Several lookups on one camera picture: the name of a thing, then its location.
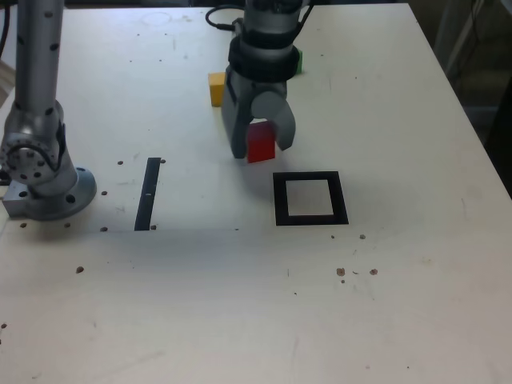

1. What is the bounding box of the red cube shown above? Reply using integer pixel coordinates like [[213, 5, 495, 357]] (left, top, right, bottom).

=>
[[246, 118, 277, 164]]

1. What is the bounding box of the black tape strip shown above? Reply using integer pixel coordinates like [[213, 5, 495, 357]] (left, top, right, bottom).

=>
[[134, 157, 162, 232]]

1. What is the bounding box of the black tape square outline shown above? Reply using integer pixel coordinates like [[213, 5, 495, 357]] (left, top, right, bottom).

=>
[[272, 170, 350, 227]]

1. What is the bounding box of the yellow cube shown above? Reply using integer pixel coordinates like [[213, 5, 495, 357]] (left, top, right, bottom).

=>
[[207, 72, 227, 108]]

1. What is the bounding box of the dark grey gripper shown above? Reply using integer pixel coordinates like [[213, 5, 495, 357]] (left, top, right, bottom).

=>
[[222, 70, 297, 160]]

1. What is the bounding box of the black cable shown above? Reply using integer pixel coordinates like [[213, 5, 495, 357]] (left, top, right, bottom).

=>
[[0, 6, 11, 58], [205, 6, 243, 33]]

